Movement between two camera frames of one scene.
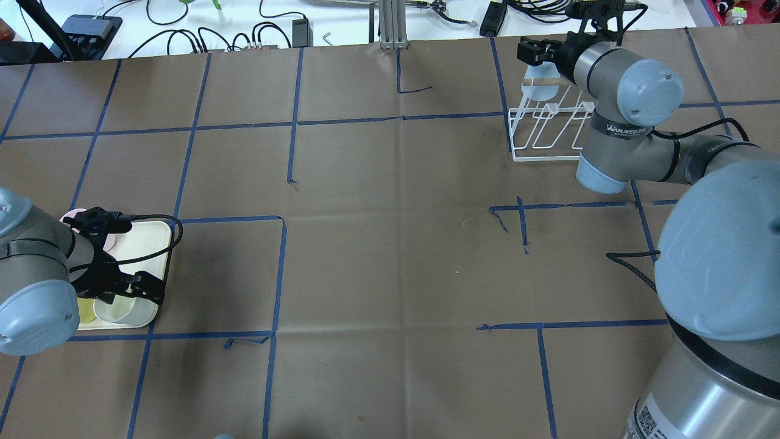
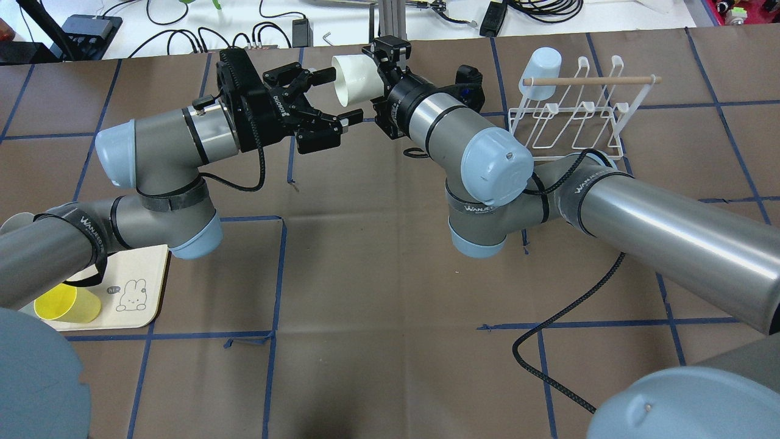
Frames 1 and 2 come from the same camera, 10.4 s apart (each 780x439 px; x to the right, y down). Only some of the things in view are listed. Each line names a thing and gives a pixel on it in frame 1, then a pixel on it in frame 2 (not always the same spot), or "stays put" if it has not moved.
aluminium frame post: (392, 21) stays put
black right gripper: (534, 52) -> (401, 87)
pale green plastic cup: (126, 310) -> (358, 78)
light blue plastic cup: (545, 70) stays put
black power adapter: (493, 19) stays put
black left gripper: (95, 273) -> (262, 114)
